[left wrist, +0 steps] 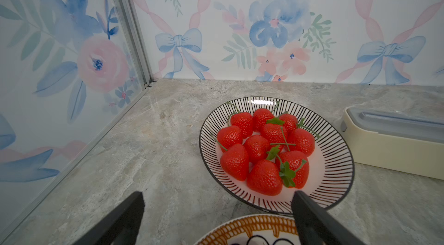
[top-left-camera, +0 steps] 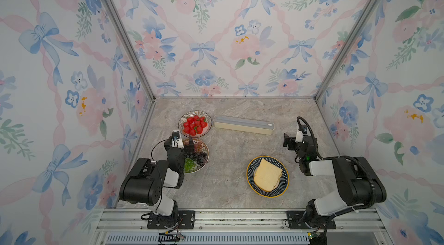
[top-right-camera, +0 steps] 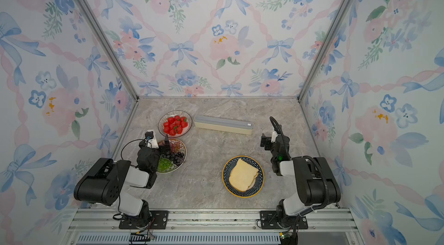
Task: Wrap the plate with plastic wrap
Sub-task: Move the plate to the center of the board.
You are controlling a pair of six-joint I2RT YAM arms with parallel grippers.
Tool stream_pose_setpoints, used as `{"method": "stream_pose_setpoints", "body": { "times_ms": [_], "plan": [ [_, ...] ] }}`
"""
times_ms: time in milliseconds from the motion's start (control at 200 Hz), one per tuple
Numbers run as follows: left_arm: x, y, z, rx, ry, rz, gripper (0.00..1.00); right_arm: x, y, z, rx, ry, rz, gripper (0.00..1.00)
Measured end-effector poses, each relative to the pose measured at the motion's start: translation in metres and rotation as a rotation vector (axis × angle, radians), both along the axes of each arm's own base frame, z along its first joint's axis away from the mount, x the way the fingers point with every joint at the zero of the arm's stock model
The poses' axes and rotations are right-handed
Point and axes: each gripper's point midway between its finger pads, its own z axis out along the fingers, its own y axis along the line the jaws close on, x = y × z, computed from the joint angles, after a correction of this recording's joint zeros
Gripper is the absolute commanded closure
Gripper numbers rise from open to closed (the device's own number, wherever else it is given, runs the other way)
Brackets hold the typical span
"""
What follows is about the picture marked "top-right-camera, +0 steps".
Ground blue yellow-rimmed plate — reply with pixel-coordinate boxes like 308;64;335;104
222;155;264;198

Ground cream plastic wrap dispenser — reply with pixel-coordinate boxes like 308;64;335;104
194;115;254;135

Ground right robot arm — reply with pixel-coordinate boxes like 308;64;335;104
260;132;341;229

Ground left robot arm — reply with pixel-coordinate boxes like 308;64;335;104
74;132;171;232

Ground plate of grapes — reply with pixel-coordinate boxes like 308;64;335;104
157;139;187;173

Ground glass bowl of strawberries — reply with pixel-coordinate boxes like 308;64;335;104
158;110;193;137

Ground bread slices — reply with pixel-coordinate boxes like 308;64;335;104
229;158;259;192

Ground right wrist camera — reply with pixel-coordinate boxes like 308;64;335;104
271;130;279;143

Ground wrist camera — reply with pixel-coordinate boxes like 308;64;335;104
271;130;279;143
145;130;158;149

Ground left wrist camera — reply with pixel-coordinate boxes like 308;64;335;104
145;130;158;149

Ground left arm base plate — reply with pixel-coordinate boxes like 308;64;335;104
119;210;169;230

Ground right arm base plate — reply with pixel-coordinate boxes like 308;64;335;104
259;210;308;231

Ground aluminium front rail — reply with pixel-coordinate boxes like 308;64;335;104
62;208;364;245

